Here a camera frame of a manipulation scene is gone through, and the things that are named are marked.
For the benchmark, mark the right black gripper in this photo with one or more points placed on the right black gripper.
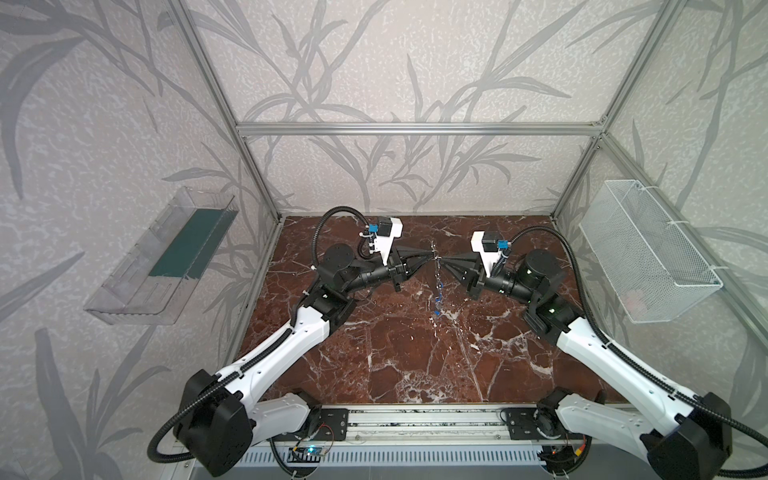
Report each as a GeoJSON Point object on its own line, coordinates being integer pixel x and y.
{"type": "Point", "coordinates": [474, 276]}

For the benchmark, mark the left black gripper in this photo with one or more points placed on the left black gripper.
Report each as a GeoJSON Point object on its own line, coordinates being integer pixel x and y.
{"type": "Point", "coordinates": [396, 267]}

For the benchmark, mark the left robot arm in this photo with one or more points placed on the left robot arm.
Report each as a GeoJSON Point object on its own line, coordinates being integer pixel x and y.
{"type": "Point", "coordinates": [320, 312]}

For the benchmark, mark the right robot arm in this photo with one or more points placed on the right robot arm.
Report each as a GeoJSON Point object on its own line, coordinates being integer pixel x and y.
{"type": "Point", "coordinates": [675, 439]}

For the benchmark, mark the green circuit board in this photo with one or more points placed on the green circuit board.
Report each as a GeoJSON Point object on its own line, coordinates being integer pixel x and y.
{"type": "Point", "coordinates": [309, 454]}

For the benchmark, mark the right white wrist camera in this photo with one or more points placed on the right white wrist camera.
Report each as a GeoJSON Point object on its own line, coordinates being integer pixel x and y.
{"type": "Point", "coordinates": [491, 247]}

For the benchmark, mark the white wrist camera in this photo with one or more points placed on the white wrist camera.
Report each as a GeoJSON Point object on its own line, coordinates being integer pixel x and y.
{"type": "Point", "coordinates": [491, 247]}
{"type": "Point", "coordinates": [382, 234]}

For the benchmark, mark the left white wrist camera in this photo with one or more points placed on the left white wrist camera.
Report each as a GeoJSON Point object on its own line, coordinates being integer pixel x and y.
{"type": "Point", "coordinates": [382, 234]}

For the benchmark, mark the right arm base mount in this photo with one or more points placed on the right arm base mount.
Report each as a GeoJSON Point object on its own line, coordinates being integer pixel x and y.
{"type": "Point", "coordinates": [529, 423]}

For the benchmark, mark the aluminium front rail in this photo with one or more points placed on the aluminium front rail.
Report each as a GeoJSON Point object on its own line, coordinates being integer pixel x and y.
{"type": "Point", "coordinates": [390, 423]}

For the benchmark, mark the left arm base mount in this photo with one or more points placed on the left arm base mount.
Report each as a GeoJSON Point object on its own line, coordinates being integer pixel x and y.
{"type": "Point", "coordinates": [326, 424]}

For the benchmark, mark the white wire mesh basket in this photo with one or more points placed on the white wire mesh basket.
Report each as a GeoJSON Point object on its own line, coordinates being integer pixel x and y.
{"type": "Point", "coordinates": [654, 268]}

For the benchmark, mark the aluminium frame crossbar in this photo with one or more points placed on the aluminium frame crossbar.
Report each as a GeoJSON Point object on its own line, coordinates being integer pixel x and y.
{"type": "Point", "coordinates": [257, 129]}

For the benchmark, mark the clear plastic wall shelf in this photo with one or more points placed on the clear plastic wall shelf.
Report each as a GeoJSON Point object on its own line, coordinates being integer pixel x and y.
{"type": "Point", "coordinates": [158, 275]}

